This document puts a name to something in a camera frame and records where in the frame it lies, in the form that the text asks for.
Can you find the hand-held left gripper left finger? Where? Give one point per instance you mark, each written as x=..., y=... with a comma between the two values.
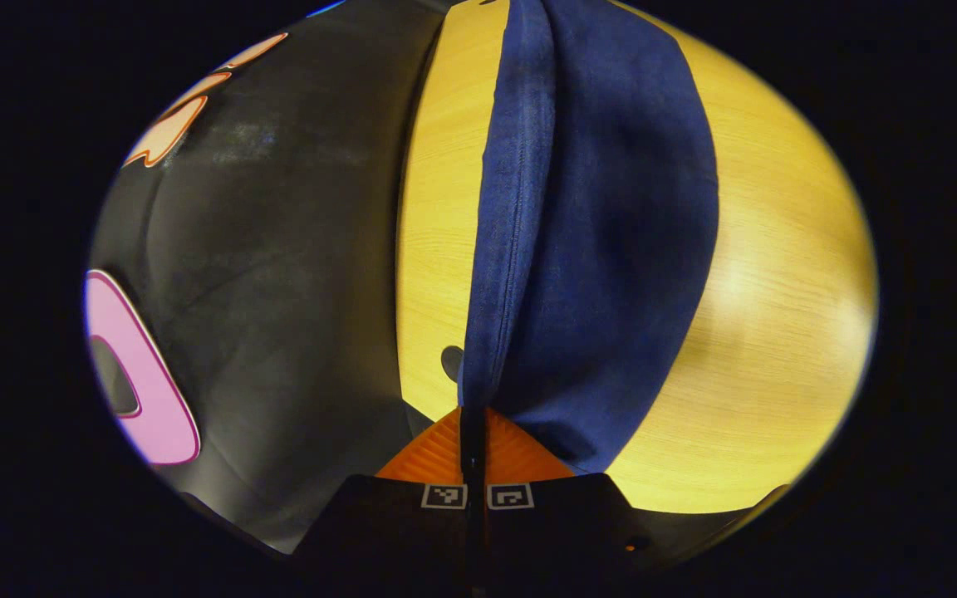
x=395, y=523

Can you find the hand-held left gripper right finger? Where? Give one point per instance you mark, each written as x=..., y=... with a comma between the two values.
x=553, y=523

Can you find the blue jeans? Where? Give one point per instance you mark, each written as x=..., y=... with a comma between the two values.
x=603, y=232

